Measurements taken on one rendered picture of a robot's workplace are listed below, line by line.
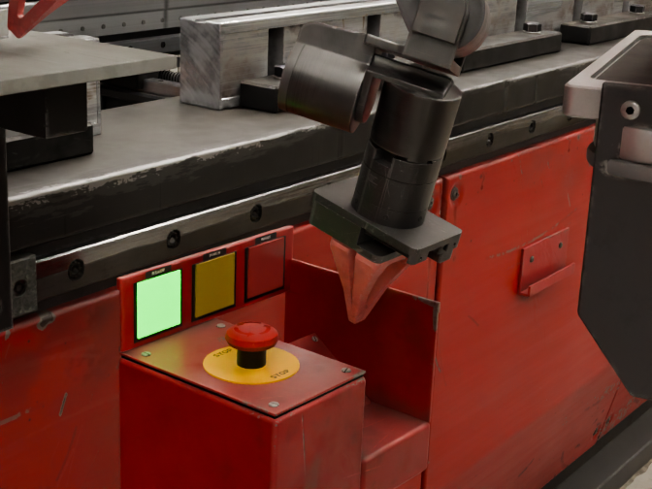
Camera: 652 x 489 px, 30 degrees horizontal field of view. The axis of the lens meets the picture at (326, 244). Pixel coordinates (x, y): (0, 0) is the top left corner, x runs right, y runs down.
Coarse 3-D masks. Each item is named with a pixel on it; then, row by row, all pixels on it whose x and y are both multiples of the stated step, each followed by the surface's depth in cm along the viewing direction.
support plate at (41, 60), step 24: (0, 48) 89; (24, 48) 90; (48, 48) 90; (72, 48) 91; (96, 48) 91; (120, 48) 92; (0, 72) 80; (24, 72) 80; (48, 72) 81; (72, 72) 82; (96, 72) 83; (120, 72) 85; (144, 72) 87
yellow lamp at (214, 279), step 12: (204, 264) 97; (216, 264) 98; (228, 264) 99; (204, 276) 97; (216, 276) 98; (228, 276) 99; (204, 288) 97; (216, 288) 99; (228, 288) 100; (204, 300) 98; (216, 300) 99; (228, 300) 100; (204, 312) 98
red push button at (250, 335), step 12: (240, 324) 91; (252, 324) 91; (264, 324) 91; (228, 336) 89; (240, 336) 89; (252, 336) 89; (264, 336) 89; (276, 336) 90; (240, 348) 89; (252, 348) 88; (264, 348) 89; (240, 360) 90; (252, 360) 90; (264, 360) 90
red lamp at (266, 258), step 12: (276, 240) 103; (252, 252) 101; (264, 252) 102; (276, 252) 104; (252, 264) 101; (264, 264) 103; (276, 264) 104; (252, 276) 102; (264, 276) 103; (276, 276) 104; (252, 288) 102; (264, 288) 103; (276, 288) 105
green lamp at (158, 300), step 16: (176, 272) 94; (144, 288) 92; (160, 288) 93; (176, 288) 95; (144, 304) 92; (160, 304) 94; (176, 304) 95; (144, 320) 93; (160, 320) 94; (176, 320) 96; (144, 336) 93
